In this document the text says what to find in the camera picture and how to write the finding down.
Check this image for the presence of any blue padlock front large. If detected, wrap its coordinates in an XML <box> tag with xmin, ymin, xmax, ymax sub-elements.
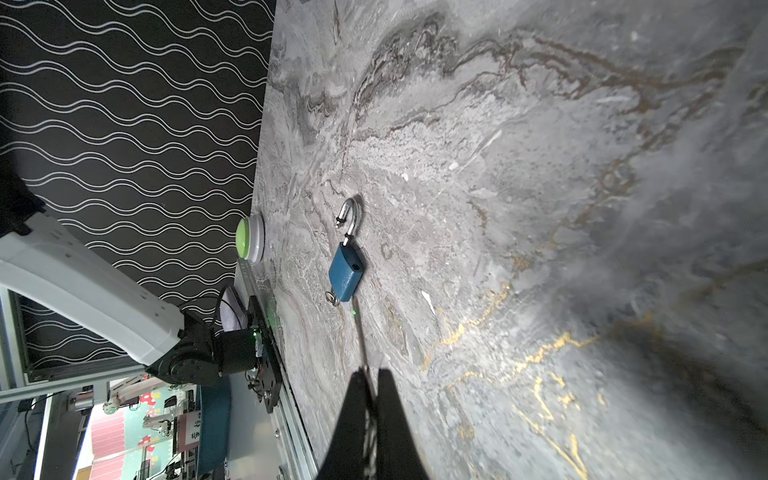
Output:
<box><xmin>325</xmin><ymin>197</ymin><xmax>365</xmax><ymax>306</ymax></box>

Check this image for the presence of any green push button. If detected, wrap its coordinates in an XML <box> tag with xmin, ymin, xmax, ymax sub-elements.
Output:
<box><xmin>235</xmin><ymin>212</ymin><xmax>266</xmax><ymax>263</ymax></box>

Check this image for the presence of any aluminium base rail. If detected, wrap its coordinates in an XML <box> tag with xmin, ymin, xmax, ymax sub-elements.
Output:
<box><xmin>235</xmin><ymin>260</ymin><xmax>318</xmax><ymax>479</ymax></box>

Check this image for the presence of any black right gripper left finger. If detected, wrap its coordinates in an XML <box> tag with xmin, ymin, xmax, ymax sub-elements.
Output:
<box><xmin>316</xmin><ymin>369</ymin><xmax>375</xmax><ymax>480</ymax></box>

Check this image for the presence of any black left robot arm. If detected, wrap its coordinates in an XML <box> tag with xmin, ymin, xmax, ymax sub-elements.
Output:
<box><xmin>1</xmin><ymin>162</ymin><xmax>258</xmax><ymax>386</ymax></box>

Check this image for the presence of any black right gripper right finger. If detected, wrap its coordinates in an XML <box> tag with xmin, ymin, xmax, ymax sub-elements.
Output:
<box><xmin>376</xmin><ymin>369</ymin><xmax>429</xmax><ymax>480</ymax></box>

